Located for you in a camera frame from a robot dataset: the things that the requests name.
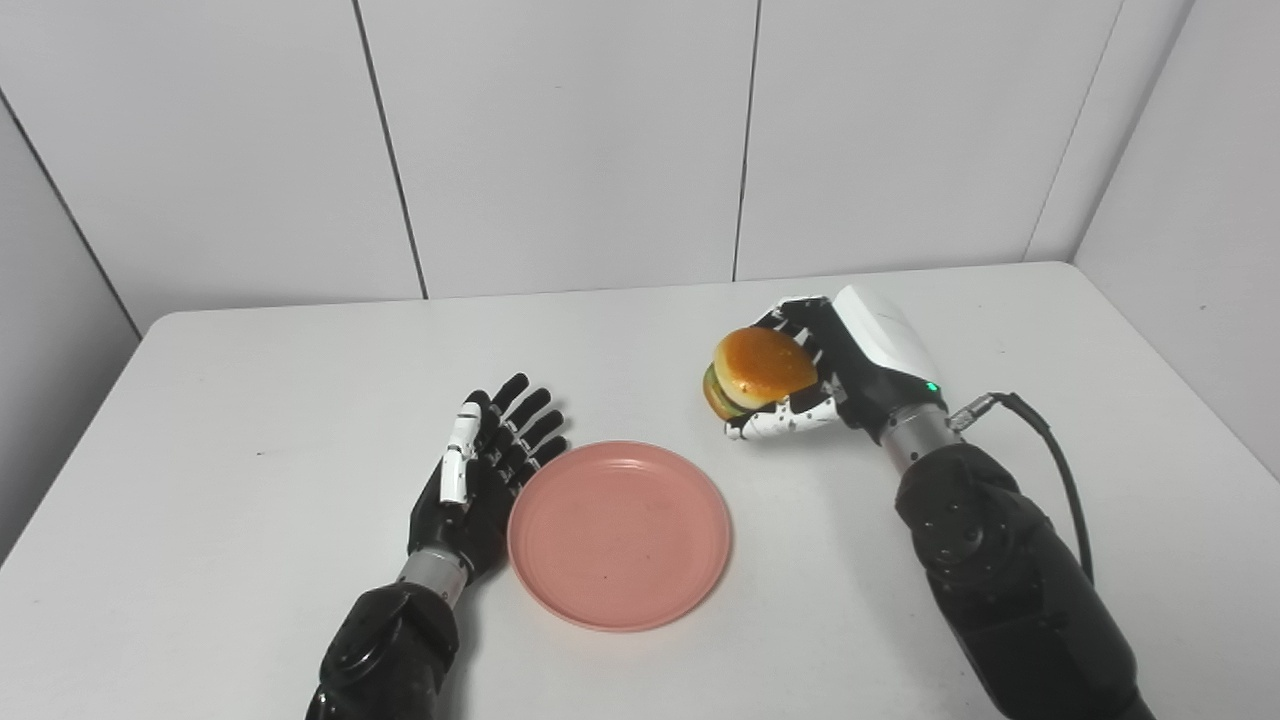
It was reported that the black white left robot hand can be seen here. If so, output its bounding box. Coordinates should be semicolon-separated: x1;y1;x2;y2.
407;373;569;586

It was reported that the pink round plate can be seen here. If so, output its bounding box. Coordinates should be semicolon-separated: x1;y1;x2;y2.
507;440;733;633

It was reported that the toy hamburger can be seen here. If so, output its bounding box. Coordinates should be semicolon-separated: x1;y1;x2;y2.
702;326;819;421

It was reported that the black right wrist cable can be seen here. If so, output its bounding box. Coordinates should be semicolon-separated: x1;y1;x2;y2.
948;392;1094;586

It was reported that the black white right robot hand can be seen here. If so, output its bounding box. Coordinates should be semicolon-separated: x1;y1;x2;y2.
724;284;947;443

